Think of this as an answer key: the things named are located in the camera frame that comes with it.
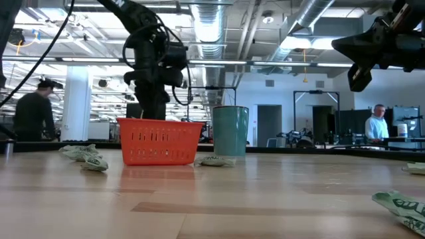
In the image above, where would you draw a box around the silver smooth air duct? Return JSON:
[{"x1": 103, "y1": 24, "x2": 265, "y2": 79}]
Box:
[{"x1": 265, "y1": 0, "x2": 336, "y2": 64}]

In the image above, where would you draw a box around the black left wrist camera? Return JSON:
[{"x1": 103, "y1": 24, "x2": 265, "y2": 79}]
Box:
[{"x1": 165, "y1": 42, "x2": 189, "y2": 70}]

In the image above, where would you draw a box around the black aluminium table frame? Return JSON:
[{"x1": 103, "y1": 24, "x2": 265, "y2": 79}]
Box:
[{"x1": 0, "y1": 141, "x2": 425, "y2": 163}]

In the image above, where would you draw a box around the green white packet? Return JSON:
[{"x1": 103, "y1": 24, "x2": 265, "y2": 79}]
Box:
[
  {"x1": 371, "y1": 191, "x2": 425, "y2": 237},
  {"x1": 81, "y1": 155, "x2": 109, "y2": 173},
  {"x1": 401, "y1": 161, "x2": 425, "y2": 176},
  {"x1": 59, "y1": 143, "x2": 100, "y2": 163},
  {"x1": 194, "y1": 155, "x2": 237, "y2": 168}
]

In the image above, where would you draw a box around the silver corrugated air duct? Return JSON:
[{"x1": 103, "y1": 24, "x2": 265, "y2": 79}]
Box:
[{"x1": 191, "y1": 0, "x2": 227, "y2": 107}]

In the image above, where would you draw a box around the dark partition panel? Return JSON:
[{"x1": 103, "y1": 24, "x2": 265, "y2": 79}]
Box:
[{"x1": 334, "y1": 108, "x2": 373, "y2": 135}]

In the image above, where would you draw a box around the long horizontal light bar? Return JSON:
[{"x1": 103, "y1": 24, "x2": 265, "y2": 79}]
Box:
[{"x1": 0, "y1": 56, "x2": 425, "y2": 70}]

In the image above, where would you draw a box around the orange plastic basket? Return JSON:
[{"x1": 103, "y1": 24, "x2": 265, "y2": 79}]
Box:
[{"x1": 116, "y1": 118, "x2": 205, "y2": 166}]

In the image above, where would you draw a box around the black desk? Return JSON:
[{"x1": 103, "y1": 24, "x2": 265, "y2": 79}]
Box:
[{"x1": 365, "y1": 136, "x2": 425, "y2": 150}]

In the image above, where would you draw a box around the black metal stand frame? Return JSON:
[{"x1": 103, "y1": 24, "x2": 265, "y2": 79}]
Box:
[
  {"x1": 293, "y1": 90, "x2": 341, "y2": 132},
  {"x1": 187, "y1": 86, "x2": 237, "y2": 122}
]

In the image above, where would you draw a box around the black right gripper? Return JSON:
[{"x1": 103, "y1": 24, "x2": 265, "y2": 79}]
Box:
[{"x1": 331, "y1": 0, "x2": 425, "y2": 93}]

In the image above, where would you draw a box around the teal ceramic mug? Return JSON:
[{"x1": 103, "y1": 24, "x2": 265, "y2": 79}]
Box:
[{"x1": 212, "y1": 105, "x2": 250, "y2": 157}]

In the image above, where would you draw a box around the white cabinet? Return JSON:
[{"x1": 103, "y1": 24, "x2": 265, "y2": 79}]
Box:
[{"x1": 88, "y1": 121, "x2": 110, "y2": 140}]

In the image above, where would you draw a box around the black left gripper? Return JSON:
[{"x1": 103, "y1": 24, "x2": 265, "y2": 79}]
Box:
[{"x1": 123, "y1": 31, "x2": 185, "y2": 120}]

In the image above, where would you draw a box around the grey blue cabinet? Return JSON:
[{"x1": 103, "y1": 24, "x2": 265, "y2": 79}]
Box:
[{"x1": 392, "y1": 106, "x2": 421, "y2": 137}]

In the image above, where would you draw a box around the yellow hanging cord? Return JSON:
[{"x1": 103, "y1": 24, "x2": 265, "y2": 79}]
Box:
[{"x1": 301, "y1": 48, "x2": 309, "y2": 84}]

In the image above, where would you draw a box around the white building column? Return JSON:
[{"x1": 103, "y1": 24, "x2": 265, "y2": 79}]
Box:
[{"x1": 60, "y1": 65, "x2": 94, "y2": 142}]

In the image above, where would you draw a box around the person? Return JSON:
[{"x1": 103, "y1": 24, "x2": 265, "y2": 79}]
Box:
[
  {"x1": 13, "y1": 78, "x2": 64, "y2": 143},
  {"x1": 365, "y1": 104, "x2": 390, "y2": 140}
]

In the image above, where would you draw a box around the black monitor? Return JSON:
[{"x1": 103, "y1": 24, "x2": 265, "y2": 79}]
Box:
[{"x1": 126, "y1": 102, "x2": 142, "y2": 120}]

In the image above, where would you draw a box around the silver metal post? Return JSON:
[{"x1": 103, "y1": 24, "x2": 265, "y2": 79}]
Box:
[{"x1": 4, "y1": 139, "x2": 15, "y2": 159}]

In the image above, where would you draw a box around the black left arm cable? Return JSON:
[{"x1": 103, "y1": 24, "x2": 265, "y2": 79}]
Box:
[{"x1": 0, "y1": 0, "x2": 76, "y2": 108}]

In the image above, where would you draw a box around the black ceiling cable reel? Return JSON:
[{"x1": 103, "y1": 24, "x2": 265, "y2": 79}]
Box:
[{"x1": 7, "y1": 28, "x2": 26, "y2": 46}]

